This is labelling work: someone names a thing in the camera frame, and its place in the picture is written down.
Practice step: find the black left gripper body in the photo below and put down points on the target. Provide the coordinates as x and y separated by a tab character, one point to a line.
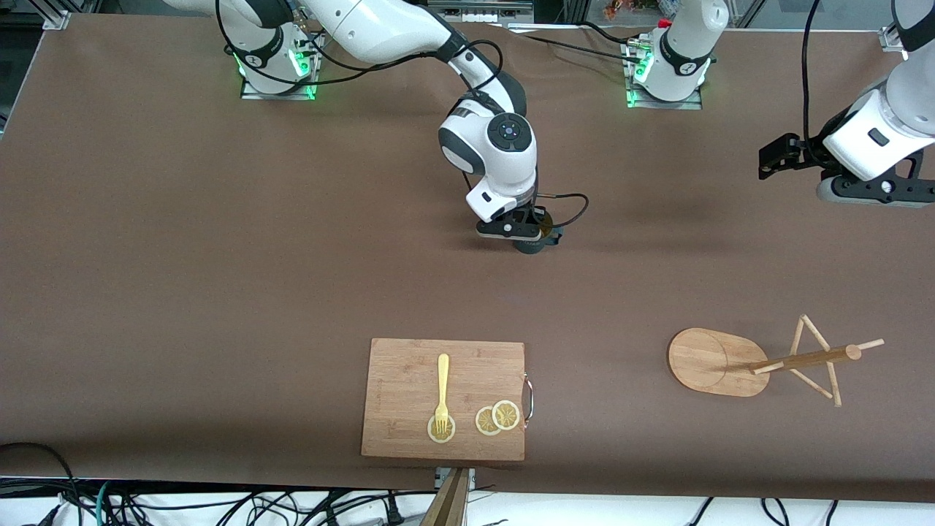
806	154

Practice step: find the teal cup with yellow inside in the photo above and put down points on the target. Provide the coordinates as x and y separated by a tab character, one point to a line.
532	247

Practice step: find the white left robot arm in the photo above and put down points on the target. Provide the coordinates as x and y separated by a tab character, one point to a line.
683	51

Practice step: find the wooden cup rack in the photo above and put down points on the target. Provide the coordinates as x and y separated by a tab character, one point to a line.
712	361

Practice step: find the yellow plastic fork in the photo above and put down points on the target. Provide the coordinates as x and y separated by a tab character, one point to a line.
443	380

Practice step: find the lemon slice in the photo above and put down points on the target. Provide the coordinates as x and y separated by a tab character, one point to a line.
432	435
506	415
484	422

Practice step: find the grey power strip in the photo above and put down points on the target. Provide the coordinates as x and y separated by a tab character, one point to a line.
478	11

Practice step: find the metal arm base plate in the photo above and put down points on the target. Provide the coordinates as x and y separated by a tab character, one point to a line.
307	86
694	101

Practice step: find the aluminium corner bracket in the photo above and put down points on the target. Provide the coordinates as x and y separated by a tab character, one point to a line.
57	20
892	38

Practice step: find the camera mounting post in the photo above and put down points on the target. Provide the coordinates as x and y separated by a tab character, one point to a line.
449	500

